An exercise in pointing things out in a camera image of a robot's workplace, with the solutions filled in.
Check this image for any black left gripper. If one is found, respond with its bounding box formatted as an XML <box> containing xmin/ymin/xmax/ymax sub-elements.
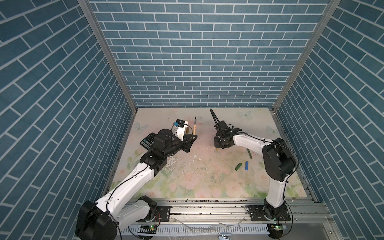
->
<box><xmin>162</xmin><ymin>133</ymin><xmax>198</xmax><ymax>159</ymax></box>

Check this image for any tan pen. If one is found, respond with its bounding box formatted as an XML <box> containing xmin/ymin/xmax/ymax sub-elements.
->
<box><xmin>193</xmin><ymin>116</ymin><xmax>197</xmax><ymax>135</ymax></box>

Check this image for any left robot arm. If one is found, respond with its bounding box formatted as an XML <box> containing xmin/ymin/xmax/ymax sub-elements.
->
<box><xmin>75</xmin><ymin>129</ymin><xmax>198</xmax><ymax>240</ymax></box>

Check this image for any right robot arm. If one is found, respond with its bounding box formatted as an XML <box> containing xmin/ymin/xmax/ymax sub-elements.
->
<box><xmin>210</xmin><ymin>109</ymin><xmax>299</xmax><ymax>221</ymax></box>

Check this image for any green pen cap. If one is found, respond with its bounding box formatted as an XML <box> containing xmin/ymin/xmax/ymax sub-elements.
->
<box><xmin>235</xmin><ymin>163</ymin><xmax>242</xmax><ymax>171</ymax></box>

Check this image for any black calculator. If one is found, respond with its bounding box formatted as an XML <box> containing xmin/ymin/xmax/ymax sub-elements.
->
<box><xmin>140</xmin><ymin>133</ymin><xmax>156</xmax><ymax>150</ymax></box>

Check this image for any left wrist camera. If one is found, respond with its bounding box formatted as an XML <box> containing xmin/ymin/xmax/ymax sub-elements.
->
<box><xmin>174</xmin><ymin>119</ymin><xmax>192</xmax><ymax>141</ymax></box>

